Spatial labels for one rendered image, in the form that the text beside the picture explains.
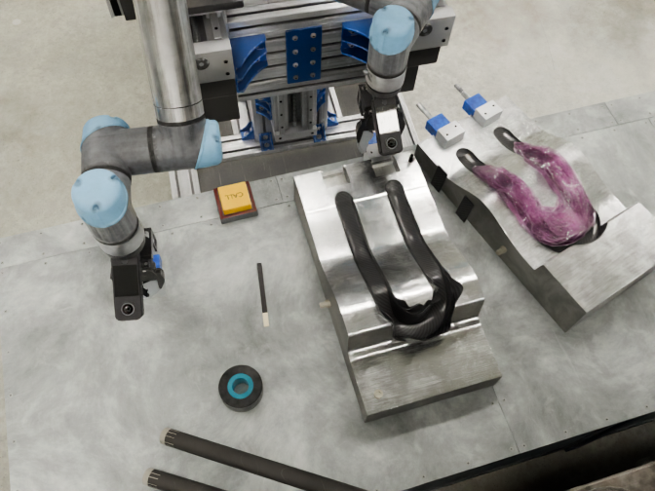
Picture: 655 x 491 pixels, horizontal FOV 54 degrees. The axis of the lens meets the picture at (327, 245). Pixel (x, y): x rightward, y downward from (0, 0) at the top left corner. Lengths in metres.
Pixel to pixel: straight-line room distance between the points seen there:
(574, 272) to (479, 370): 0.26
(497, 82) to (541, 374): 1.69
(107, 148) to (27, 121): 1.71
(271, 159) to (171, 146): 1.17
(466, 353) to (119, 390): 0.65
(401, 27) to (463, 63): 1.67
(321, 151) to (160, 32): 1.29
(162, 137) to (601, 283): 0.83
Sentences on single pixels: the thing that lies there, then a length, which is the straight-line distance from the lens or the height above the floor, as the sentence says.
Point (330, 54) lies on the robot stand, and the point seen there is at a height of 0.80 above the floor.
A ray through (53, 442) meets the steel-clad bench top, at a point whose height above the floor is 0.80.
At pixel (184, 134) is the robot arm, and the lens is 1.02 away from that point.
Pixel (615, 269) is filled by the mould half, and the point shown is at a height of 0.91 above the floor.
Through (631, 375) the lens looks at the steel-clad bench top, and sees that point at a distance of 1.39.
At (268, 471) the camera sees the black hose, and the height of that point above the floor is 0.88.
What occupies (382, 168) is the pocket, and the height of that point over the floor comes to 0.86.
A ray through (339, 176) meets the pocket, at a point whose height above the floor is 0.86.
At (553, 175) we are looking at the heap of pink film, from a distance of 1.39.
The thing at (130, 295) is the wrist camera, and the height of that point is 0.99.
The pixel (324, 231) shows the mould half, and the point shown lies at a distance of 1.26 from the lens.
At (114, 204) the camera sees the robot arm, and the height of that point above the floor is 1.19.
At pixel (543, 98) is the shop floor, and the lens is 2.79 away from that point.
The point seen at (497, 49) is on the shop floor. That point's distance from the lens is 2.92.
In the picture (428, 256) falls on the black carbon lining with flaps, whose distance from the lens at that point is 1.24.
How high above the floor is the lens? 1.99
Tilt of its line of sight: 62 degrees down
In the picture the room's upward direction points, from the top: 4 degrees clockwise
